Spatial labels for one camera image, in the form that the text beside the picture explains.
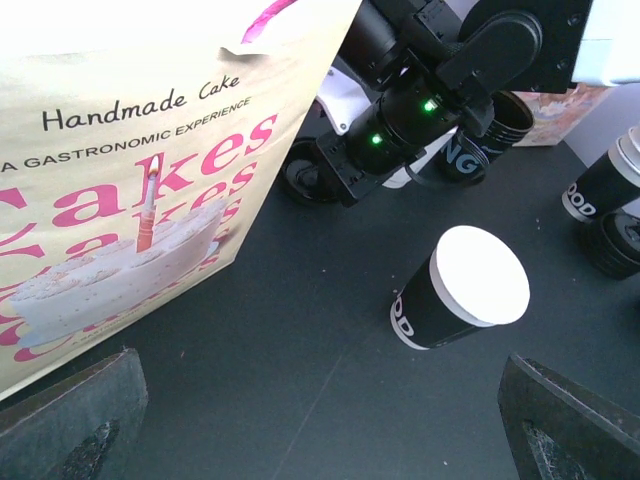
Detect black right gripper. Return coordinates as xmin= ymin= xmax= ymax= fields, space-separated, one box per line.
xmin=315 ymin=74 xmax=461 ymax=209

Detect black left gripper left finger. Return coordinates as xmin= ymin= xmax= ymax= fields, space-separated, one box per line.
xmin=1 ymin=349 xmax=148 ymax=479

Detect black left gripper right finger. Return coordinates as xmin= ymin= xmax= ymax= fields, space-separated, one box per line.
xmin=498 ymin=354 xmax=639 ymax=479

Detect black lid stack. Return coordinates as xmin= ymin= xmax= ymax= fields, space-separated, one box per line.
xmin=433 ymin=91 xmax=534 ymax=186

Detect black sleeved paper cup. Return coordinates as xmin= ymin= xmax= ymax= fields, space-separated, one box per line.
xmin=389 ymin=225 xmax=531 ymax=351

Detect cream paper bag pink sides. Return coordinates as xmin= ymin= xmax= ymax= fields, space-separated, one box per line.
xmin=1 ymin=1 xmax=359 ymax=398

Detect small stack paper cups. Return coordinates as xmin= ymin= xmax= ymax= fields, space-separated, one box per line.
xmin=382 ymin=166 xmax=413 ymax=189

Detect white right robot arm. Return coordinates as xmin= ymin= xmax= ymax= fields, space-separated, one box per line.
xmin=295 ymin=1 xmax=639 ymax=206

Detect Cream Bear printed paper bag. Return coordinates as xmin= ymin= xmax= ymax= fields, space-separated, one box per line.
xmin=514 ymin=83 xmax=614 ymax=147

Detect black lid stacks right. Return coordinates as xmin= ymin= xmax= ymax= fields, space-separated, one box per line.
xmin=579 ymin=211 xmax=639 ymax=280

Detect tall stack paper cups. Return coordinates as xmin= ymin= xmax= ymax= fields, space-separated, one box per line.
xmin=561 ymin=125 xmax=639 ymax=223

